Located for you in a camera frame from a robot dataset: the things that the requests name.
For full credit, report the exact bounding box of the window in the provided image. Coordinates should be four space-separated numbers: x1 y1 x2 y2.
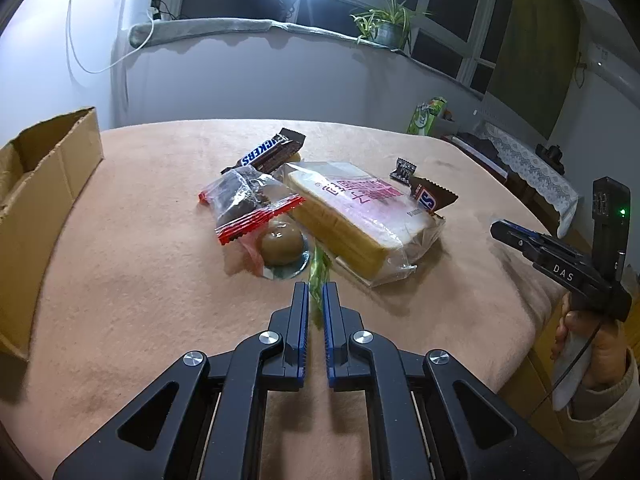
150 0 516 97

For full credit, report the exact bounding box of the yellow jelly cup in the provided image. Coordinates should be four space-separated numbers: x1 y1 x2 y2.
245 215 313 281

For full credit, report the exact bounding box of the potted spider plant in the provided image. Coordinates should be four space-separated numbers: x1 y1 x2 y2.
350 0 432 54

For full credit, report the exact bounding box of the green carton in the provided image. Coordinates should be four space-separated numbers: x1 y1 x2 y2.
406 97 447 137

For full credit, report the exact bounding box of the clear bag with red stripes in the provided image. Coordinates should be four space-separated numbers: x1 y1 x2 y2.
199 167 307 247

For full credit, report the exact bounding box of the brown chocolate bar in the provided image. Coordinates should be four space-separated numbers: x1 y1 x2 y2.
407 176 459 213
221 128 307 175

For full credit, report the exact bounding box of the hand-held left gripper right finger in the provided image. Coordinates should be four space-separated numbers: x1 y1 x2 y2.
322 282 581 480

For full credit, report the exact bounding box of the person's right forearm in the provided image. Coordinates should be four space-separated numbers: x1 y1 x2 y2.
560 350 640 480

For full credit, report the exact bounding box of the lace-covered side table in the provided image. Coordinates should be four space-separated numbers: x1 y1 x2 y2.
482 122 580 238

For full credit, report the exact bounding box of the small dark object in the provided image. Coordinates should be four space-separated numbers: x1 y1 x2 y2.
536 144 566 176

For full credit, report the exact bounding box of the dark green curtain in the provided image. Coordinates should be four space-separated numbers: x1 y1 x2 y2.
487 0 583 141

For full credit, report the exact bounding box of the sliced bread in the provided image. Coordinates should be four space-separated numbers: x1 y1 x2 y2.
272 161 447 288

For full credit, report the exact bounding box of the white cable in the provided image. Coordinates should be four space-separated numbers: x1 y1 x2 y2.
65 0 157 74

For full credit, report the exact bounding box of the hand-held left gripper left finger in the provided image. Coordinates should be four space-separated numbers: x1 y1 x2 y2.
52 281 311 480

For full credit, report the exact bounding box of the small black patterned candy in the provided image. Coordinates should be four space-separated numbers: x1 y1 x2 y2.
389 157 418 181

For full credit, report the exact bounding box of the dark wooden cabinet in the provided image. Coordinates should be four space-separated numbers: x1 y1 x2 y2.
440 132 561 233

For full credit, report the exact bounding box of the green snack wrapper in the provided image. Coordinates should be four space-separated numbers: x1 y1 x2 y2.
307 245 333 318

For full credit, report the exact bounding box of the brown cardboard box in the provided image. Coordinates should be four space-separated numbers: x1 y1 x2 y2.
0 106 105 363

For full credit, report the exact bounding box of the person's right hand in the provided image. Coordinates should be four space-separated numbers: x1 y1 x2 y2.
551 294 638 392

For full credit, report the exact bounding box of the black cable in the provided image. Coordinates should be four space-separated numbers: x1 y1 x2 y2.
529 316 603 421

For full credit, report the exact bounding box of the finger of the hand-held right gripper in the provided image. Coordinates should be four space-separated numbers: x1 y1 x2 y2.
502 220 593 266
490 222 549 266

